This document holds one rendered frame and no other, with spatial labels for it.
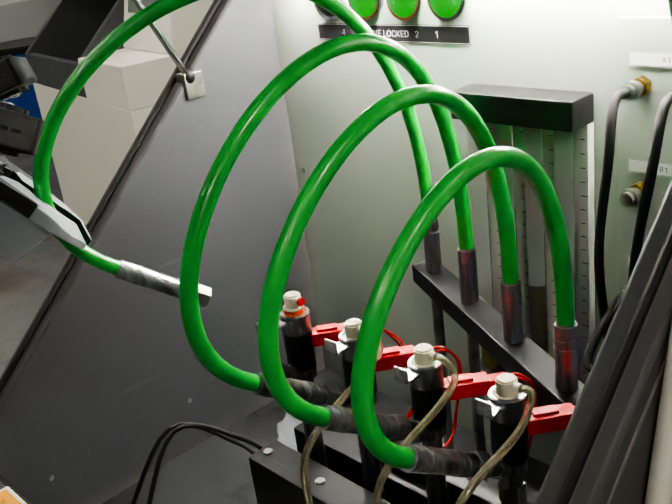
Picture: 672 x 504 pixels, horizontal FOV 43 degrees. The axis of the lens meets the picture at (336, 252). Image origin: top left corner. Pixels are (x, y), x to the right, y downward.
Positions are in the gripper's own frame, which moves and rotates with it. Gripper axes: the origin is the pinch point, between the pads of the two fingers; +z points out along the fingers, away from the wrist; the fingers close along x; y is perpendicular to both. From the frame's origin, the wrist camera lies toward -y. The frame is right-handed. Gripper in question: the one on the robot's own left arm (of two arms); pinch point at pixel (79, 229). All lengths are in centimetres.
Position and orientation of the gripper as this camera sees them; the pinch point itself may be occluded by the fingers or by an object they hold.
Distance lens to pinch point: 80.0
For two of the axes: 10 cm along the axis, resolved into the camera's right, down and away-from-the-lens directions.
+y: -6.0, 8.0, 0.5
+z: 7.9, 5.9, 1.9
